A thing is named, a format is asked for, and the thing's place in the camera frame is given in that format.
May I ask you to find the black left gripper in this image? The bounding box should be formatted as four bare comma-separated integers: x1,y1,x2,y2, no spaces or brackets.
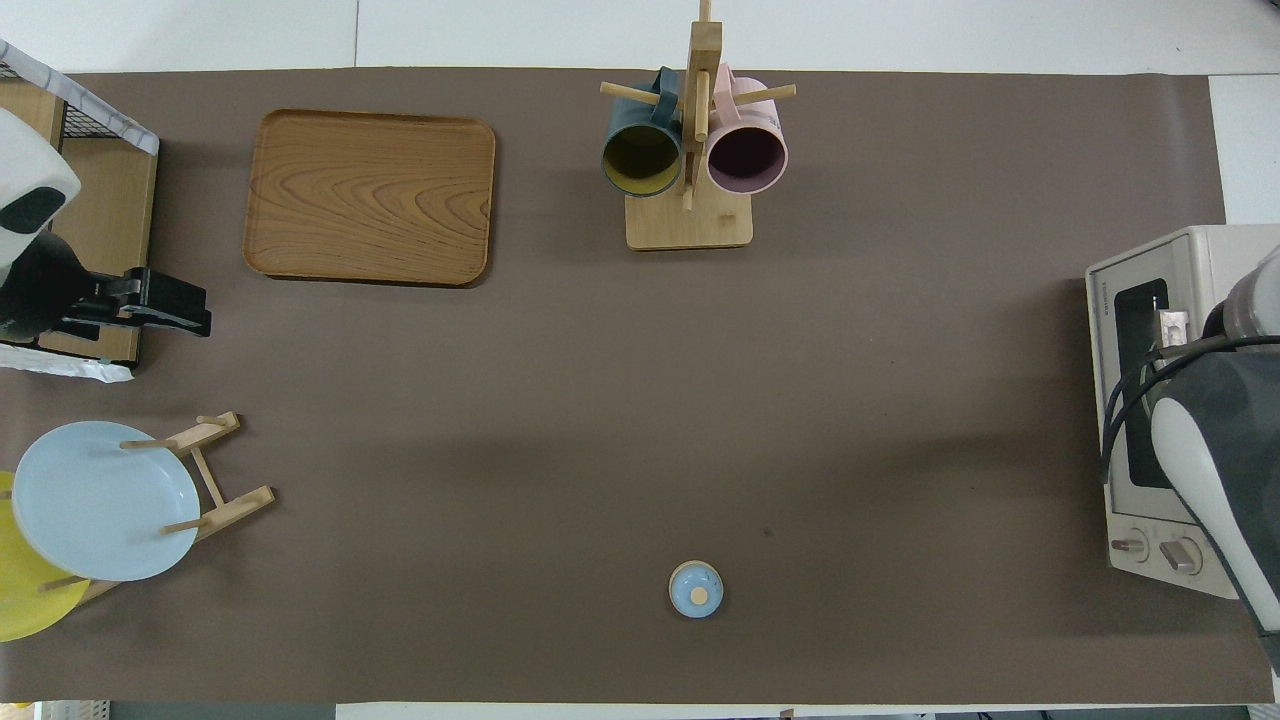
68,267,214,339

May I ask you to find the glass toaster oven door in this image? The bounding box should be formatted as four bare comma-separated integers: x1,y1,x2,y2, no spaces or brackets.
1086,245,1227,531

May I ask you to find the beige toaster oven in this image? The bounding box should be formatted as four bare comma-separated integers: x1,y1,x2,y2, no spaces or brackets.
1086,225,1280,601

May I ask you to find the wooden shelf unit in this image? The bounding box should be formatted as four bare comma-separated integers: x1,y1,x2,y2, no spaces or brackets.
0,78,159,363

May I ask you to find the white checked cloth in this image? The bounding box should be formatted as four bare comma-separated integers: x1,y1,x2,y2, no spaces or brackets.
0,40,161,384

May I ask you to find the light blue plate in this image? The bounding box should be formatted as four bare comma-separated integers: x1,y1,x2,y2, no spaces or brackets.
12,421,201,583

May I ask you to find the wooden plate rack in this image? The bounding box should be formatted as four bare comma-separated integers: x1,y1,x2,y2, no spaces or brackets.
40,411,276,607

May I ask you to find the brown wooden tray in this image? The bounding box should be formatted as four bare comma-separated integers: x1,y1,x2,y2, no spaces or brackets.
243,108,497,289

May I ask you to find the yellow plate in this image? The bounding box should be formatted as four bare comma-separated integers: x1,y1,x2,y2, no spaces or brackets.
0,470,91,643

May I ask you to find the dark blue mug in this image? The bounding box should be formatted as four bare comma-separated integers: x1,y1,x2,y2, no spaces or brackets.
601,68,685,199

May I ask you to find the wooden mug tree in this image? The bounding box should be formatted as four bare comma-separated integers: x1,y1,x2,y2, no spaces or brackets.
600,0,798,251

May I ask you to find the brown table mat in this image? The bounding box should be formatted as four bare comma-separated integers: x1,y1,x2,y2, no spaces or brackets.
0,68,1277,704

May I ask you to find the pink mug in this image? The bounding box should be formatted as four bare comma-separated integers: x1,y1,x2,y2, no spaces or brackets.
706,65,790,196

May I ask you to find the small blue call bell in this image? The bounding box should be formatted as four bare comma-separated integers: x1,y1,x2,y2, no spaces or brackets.
668,561,724,619

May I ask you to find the black wire basket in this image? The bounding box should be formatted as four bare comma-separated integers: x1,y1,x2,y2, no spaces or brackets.
0,60,126,147

